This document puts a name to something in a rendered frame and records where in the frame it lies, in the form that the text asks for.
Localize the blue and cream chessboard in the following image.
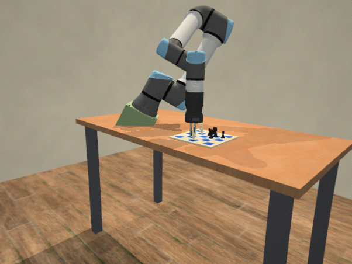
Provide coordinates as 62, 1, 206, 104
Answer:
169, 129, 238, 148

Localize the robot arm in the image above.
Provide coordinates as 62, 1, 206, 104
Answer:
132, 5, 234, 117

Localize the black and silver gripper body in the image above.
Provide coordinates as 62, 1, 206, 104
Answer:
185, 80, 205, 123

